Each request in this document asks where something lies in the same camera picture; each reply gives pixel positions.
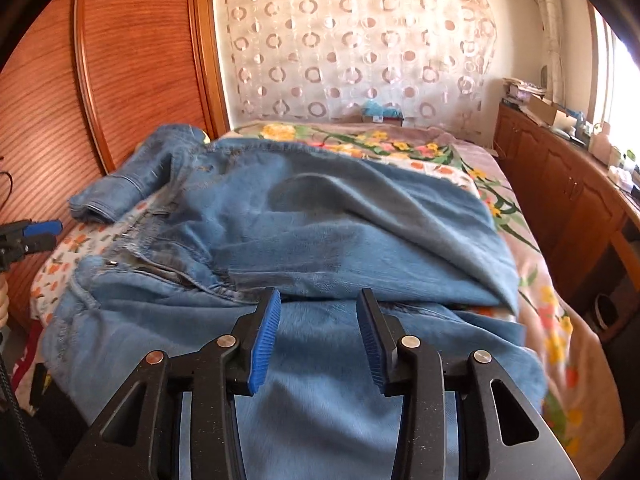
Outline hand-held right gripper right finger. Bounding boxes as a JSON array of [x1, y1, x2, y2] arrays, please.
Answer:
[[356, 287, 583, 480]]

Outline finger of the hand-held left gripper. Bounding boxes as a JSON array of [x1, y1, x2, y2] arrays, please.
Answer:
[[20, 218, 64, 237], [0, 233, 57, 263]]

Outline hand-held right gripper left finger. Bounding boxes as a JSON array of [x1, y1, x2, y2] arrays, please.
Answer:
[[60, 287, 282, 480]]

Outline blue denim pants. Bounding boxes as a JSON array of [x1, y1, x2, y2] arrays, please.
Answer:
[[68, 124, 216, 223], [40, 137, 548, 480]]

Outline floral blanket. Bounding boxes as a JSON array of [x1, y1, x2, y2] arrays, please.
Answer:
[[220, 120, 626, 461]]

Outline wooden headboard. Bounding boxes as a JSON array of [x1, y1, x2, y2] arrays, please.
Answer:
[[0, 0, 231, 331]]

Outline small cardboard box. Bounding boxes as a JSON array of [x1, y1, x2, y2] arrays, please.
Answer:
[[361, 112, 406, 126]]

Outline dark waste bin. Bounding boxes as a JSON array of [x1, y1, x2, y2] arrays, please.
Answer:
[[592, 292, 626, 331]]

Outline long wooden cabinet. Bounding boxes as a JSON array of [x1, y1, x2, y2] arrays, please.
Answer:
[[492, 102, 640, 311]]

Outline open cardboard box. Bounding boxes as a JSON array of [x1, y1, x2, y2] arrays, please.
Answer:
[[527, 95, 573, 126]]

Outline stack of papers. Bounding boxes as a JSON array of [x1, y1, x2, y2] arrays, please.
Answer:
[[502, 77, 546, 106]]

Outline white tissue pack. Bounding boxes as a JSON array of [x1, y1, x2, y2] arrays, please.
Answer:
[[607, 162, 633, 188]]

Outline white plastic jug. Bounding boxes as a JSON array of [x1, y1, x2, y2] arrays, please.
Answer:
[[590, 122, 613, 158]]

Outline window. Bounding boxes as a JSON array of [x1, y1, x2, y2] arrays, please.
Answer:
[[590, 5, 640, 151]]

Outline beige window curtain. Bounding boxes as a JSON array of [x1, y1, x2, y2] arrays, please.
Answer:
[[520, 0, 571, 106]]

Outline black cable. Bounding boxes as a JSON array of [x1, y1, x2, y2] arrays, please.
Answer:
[[0, 355, 43, 480]]

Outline circle patterned wall curtain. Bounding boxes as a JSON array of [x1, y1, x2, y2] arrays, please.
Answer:
[[212, 0, 501, 136]]

